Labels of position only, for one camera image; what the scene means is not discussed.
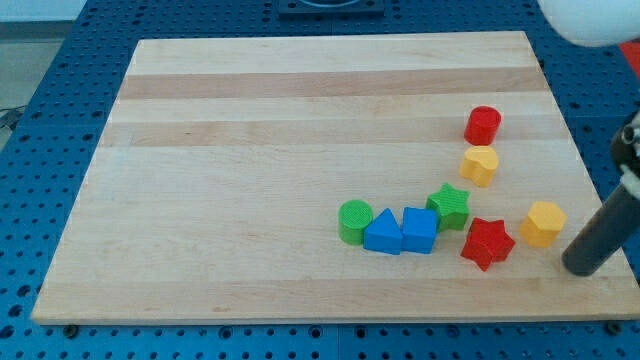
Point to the yellow heart block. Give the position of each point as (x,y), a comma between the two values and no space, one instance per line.
(479,164)

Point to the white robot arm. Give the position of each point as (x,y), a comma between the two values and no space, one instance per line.
(594,23)

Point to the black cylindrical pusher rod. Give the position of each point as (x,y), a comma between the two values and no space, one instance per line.
(609,228)

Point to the black tool mount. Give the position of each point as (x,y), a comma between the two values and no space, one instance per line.
(624,145)

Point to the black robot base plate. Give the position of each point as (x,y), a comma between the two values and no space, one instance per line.
(299,8)

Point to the red cylinder block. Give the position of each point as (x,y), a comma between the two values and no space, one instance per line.
(482,126)

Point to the green star block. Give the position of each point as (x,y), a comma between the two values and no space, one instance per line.
(451,207)

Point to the blue cube block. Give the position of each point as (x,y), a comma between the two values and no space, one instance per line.
(419,230)

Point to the blue triangle block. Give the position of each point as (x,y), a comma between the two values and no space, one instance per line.
(383,234)

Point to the red star block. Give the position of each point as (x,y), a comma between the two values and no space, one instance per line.
(487,242)

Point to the yellow hexagon block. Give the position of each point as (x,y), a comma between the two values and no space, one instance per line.
(543,223)

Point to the wooden board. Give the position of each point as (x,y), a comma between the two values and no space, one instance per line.
(213,194)

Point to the green cylinder block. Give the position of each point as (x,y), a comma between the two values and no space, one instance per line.
(354,216)

